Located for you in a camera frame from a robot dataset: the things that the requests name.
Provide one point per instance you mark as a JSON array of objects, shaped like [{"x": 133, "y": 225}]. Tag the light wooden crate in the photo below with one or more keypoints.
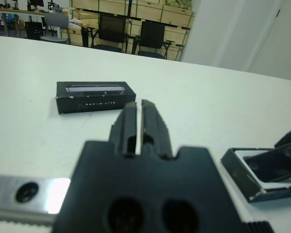
[
  {"x": 177, "y": 35},
  {"x": 148, "y": 11},
  {"x": 177, "y": 15},
  {"x": 76, "y": 35},
  {"x": 85, "y": 4}
]

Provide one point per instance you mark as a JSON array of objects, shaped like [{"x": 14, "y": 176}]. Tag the black computer monitor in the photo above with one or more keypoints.
[{"x": 36, "y": 3}]

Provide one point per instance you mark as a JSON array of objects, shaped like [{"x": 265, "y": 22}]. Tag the black printed box lid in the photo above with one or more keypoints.
[{"x": 94, "y": 102}]

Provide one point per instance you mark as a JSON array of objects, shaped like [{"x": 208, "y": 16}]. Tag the black mesh office chair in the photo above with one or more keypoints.
[
  {"x": 151, "y": 34},
  {"x": 111, "y": 26}
]

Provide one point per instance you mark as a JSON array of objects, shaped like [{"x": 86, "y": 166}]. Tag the wooden top desk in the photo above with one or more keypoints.
[{"x": 14, "y": 10}]

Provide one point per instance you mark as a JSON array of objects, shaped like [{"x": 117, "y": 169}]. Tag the black box base white insert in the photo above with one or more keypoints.
[{"x": 237, "y": 177}]

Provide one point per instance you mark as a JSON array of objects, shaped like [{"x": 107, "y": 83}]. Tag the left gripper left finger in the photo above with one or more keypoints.
[{"x": 126, "y": 131}]

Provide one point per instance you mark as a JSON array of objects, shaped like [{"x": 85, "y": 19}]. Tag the grey office chair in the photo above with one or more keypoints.
[{"x": 55, "y": 20}]

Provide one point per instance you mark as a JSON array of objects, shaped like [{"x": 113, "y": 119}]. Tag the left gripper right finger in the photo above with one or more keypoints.
[{"x": 155, "y": 128}]

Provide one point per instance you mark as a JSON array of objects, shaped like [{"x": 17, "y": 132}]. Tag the black computer tower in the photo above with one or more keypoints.
[{"x": 34, "y": 30}]

